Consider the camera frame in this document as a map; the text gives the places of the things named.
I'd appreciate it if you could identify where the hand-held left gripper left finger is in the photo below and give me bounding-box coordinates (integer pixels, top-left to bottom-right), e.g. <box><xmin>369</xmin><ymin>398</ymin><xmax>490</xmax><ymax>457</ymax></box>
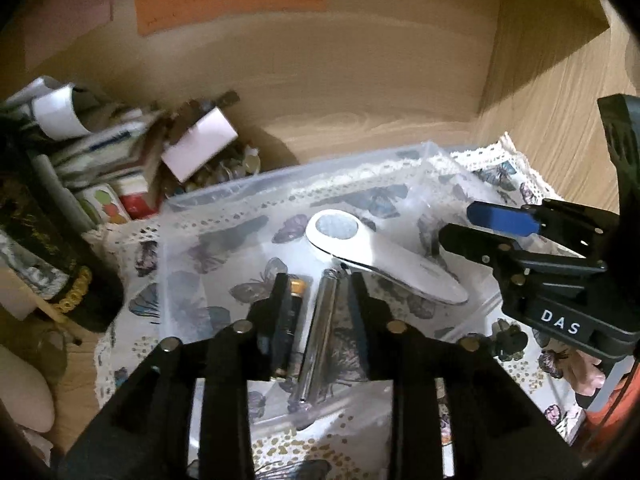
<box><xmin>60</xmin><ymin>272</ymin><xmax>302</xmax><ymax>480</ymax></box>

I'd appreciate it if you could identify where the white cardboard box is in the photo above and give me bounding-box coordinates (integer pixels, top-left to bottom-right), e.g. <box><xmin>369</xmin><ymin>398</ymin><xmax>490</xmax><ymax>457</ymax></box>
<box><xmin>160</xmin><ymin>106</ymin><xmax>239</xmax><ymax>182</ymax></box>

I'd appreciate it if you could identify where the white rounded object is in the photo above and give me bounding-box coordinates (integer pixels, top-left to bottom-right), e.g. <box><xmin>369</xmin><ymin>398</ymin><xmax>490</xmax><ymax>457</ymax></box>
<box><xmin>0</xmin><ymin>344</ymin><xmax>57</xmax><ymax>433</ymax></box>

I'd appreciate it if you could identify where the white handheld magnifier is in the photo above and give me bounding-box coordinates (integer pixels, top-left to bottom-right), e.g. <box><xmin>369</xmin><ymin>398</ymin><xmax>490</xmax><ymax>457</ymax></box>
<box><xmin>305</xmin><ymin>209</ymin><xmax>471</xmax><ymax>306</ymax></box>

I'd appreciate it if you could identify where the stack of books and papers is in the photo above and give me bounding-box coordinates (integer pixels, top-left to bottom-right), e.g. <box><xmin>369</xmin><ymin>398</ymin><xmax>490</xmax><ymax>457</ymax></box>
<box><xmin>0</xmin><ymin>75</ymin><xmax>173</xmax><ymax>196</ymax></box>

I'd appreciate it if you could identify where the pile of coins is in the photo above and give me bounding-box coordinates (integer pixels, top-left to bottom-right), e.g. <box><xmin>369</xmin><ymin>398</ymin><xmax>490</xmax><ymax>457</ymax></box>
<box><xmin>192</xmin><ymin>144</ymin><xmax>263</xmax><ymax>192</ymax></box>

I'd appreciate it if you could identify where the black battery gold cap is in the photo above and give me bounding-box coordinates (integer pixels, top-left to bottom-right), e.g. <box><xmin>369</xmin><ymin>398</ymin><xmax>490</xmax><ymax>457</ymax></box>
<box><xmin>270</xmin><ymin>279</ymin><xmax>309</xmax><ymax>382</ymax></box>

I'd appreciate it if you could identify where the butterfly print lace tablecloth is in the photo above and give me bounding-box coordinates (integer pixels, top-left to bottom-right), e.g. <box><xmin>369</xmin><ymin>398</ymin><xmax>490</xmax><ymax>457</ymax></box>
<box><xmin>94</xmin><ymin>131</ymin><xmax>593</xmax><ymax>480</ymax></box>

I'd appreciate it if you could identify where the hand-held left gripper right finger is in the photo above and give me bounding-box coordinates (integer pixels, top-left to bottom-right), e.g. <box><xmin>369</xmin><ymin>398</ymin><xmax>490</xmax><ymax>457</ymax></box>
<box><xmin>349</xmin><ymin>273</ymin><xmax>587</xmax><ymax>480</ymax></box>

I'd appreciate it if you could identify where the person's right hand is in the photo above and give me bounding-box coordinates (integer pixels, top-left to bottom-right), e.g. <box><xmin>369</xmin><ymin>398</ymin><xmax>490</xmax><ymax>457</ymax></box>
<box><xmin>562</xmin><ymin>347</ymin><xmax>607</xmax><ymax>397</ymax></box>

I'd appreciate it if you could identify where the wooden stick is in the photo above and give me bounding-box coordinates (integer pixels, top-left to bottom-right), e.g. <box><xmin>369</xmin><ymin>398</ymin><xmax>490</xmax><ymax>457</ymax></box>
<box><xmin>34</xmin><ymin>299</ymin><xmax>85</xmax><ymax>347</ymax></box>

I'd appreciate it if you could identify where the person's right forearm orange sleeve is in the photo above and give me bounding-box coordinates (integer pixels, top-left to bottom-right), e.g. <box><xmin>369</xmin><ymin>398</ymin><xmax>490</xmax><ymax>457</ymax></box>
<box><xmin>575</xmin><ymin>355</ymin><xmax>640</xmax><ymax>463</ymax></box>

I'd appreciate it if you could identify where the red small box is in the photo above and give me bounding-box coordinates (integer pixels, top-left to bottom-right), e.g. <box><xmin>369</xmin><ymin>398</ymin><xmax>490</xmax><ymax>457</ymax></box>
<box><xmin>119</xmin><ymin>191</ymin><xmax>158</xmax><ymax>221</ymax></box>

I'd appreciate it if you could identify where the silver metal cylinder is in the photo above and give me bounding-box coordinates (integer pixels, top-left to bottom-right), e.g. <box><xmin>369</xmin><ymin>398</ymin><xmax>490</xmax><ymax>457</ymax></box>
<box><xmin>287</xmin><ymin>267</ymin><xmax>347</xmax><ymax>407</ymax></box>

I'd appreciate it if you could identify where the colourful spotted box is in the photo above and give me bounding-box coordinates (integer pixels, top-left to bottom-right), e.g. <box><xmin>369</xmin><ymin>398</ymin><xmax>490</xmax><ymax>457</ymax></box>
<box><xmin>79</xmin><ymin>183</ymin><xmax>132</xmax><ymax>226</ymax></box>

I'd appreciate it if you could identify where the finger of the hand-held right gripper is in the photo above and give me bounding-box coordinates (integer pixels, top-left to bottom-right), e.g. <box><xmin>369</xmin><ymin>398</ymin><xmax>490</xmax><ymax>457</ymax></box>
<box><xmin>438</xmin><ymin>223</ymin><xmax>607</xmax><ymax>275</ymax></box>
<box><xmin>467</xmin><ymin>199</ymin><xmax>617</xmax><ymax>262</ymax></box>

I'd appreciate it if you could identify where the pink paper sheet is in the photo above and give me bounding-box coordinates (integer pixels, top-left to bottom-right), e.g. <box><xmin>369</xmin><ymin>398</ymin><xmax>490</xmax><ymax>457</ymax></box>
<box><xmin>22</xmin><ymin>0</ymin><xmax>117</xmax><ymax>63</ymax></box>

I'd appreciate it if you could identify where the clear plastic storage box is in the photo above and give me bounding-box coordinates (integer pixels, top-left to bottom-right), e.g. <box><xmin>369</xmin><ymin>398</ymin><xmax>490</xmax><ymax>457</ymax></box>
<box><xmin>158</xmin><ymin>141</ymin><xmax>502</xmax><ymax>433</ymax></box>

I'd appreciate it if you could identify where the grey tube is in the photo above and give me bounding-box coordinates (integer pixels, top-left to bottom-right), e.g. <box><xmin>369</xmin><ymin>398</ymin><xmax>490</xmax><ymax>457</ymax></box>
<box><xmin>29</xmin><ymin>154</ymin><xmax>97</xmax><ymax>233</ymax></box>

